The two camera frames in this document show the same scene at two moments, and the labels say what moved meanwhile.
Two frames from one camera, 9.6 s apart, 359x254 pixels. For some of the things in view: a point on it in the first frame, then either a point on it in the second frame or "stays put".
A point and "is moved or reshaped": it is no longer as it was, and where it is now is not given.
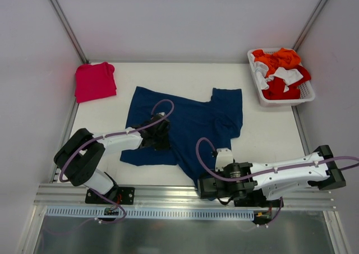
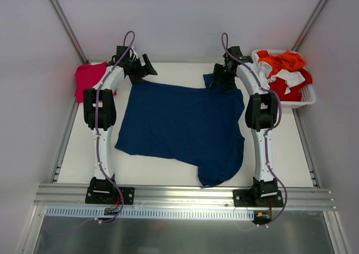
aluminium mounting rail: (312, 196) stays put
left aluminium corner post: (65, 23) stays put
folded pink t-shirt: (94, 81) stays put
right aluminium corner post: (313, 16) stays put
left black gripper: (161, 134) → (141, 68)
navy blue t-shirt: (192, 119) is moved or reshaped
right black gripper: (204, 188) → (219, 76)
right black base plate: (257, 199) stays put
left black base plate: (120, 195) stays put
